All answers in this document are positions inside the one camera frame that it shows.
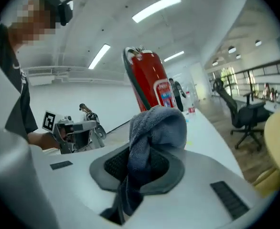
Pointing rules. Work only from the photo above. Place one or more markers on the black office chair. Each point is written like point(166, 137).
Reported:
point(247, 114)

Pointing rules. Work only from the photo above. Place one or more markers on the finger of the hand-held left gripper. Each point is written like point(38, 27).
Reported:
point(100, 131)

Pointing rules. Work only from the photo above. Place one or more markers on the grey-blue cloth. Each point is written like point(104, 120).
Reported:
point(164, 125)

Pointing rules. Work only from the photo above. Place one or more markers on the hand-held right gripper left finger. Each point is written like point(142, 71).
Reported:
point(66, 187)

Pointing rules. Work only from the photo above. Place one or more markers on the black head-mounted camera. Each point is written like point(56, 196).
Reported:
point(66, 11)

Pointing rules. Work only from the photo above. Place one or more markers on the person's black shirt torso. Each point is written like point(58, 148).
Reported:
point(15, 85)

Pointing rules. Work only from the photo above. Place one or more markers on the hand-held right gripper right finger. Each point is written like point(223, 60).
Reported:
point(192, 199)

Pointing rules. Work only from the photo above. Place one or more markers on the person's left forearm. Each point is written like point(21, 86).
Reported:
point(43, 140)

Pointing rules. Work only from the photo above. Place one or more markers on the black railing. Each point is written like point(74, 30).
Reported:
point(261, 80)

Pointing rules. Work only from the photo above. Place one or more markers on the clear bottle red label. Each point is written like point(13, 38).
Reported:
point(191, 105)

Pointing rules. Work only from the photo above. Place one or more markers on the yellow chair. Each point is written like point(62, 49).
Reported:
point(277, 137)

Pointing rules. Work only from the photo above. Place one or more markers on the long ceiling light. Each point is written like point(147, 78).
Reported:
point(156, 8)
point(99, 56)
point(174, 56)

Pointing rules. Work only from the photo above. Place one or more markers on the red fire extinguisher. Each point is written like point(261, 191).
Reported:
point(144, 75)

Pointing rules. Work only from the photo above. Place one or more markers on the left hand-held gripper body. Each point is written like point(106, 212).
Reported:
point(79, 128)

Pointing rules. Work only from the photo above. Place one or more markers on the dark background device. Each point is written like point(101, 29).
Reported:
point(88, 112)

